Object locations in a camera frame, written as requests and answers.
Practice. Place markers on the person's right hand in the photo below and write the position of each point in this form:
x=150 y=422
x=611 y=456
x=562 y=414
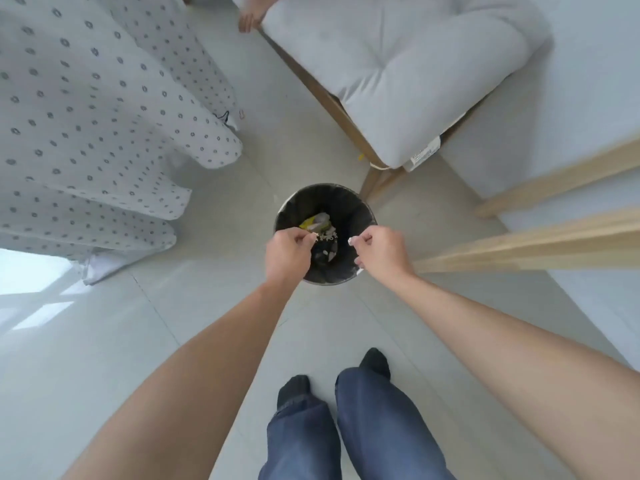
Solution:
x=385 y=254

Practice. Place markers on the person's left hand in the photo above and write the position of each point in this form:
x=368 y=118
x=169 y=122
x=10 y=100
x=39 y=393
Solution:
x=285 y=257

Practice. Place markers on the person's left fingers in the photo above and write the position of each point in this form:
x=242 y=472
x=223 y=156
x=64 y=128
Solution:
x=304 y=235

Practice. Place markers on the person's right fingers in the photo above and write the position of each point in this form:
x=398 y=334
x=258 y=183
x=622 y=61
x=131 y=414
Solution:
x=361 y=239

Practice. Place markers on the black bin liner bag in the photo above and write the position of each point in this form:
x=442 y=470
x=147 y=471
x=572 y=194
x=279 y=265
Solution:
x=327 y=202

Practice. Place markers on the person's left forearm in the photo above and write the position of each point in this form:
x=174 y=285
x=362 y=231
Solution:
x=200 y=384

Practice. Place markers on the person's right forearm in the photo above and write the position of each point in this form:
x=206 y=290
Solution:
x=510 y=354

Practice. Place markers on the yellow crumpled wrapper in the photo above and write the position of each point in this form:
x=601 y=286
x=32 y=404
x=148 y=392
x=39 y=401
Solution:
x=311 y=223

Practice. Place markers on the grey crumpled trash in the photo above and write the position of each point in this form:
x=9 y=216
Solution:
x=327 y=254

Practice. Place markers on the round metal trash bin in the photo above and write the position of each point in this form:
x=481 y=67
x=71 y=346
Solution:
x=279 y=210

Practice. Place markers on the white cushion label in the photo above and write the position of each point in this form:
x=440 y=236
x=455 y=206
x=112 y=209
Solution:
x=424 y=153

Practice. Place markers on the person's black right sock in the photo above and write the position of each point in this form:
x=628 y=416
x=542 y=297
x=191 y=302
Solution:
x=376 y=363

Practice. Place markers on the person's black sock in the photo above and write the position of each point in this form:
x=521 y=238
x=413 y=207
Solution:
x=294 y=389
x=376 y=363

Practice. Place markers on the person's black left sock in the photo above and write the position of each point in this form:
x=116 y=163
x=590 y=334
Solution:
x=294 y=389

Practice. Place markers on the light wooden beam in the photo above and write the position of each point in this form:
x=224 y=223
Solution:
x=560 y=179
x=540 y=244

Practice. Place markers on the grey seat cushion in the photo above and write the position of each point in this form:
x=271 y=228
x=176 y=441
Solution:
x=400 y=64

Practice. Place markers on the blue jeans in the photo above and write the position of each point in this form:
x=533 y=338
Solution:
x=380 y=429

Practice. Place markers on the white patterned duvet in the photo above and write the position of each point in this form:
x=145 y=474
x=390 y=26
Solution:
x=85 y=119

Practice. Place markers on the wooden chair frame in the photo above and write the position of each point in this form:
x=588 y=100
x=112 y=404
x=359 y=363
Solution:
x=350 y=129

